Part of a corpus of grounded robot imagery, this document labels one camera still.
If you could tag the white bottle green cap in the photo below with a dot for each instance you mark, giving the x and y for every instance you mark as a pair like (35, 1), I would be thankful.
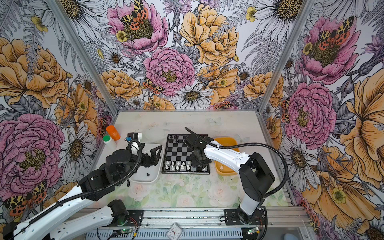
(109, 142)

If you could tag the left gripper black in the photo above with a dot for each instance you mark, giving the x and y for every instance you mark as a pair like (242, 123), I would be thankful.
(154, 157)

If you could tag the small white clock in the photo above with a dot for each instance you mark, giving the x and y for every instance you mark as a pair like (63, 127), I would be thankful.
(175, 232)

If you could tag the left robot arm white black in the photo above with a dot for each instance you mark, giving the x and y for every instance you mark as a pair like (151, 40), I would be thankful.
(53, 223)

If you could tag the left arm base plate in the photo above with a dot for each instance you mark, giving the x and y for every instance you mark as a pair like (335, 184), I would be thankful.
(134, 218)

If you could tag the black white chess board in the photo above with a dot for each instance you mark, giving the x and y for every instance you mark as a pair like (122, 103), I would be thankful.
(177, 157)

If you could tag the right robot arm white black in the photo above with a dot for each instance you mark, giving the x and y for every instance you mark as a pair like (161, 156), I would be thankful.
(255, 175)

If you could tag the white plastic tray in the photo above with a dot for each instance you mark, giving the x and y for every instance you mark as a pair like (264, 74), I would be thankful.
(148, 175)

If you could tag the orange bottle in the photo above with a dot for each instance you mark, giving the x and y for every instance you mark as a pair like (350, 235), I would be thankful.
(113, 132)

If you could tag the yellow plastic tray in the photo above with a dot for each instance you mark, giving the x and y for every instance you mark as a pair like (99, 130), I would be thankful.
(224, 163)

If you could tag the aluminium frame rail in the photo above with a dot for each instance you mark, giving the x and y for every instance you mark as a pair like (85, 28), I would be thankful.
(162, 218)

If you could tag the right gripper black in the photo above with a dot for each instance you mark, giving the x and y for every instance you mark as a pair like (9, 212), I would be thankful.
(194, 164)

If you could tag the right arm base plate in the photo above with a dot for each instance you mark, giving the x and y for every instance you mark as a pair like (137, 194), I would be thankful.
(236, 217)

